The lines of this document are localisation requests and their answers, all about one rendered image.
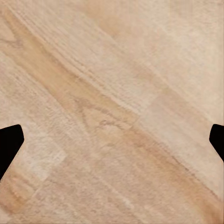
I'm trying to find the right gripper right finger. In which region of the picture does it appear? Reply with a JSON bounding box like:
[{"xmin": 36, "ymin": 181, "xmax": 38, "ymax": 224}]
[{"xmin": 209, "ymin": 124, "xmax": 224, "ymax": 161}]

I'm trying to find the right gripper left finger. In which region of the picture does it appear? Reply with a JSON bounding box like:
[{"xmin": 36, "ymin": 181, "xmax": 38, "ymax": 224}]
[{"xmin": 0, "ymin": 124, "xmax": 24, "ymax": 180}]

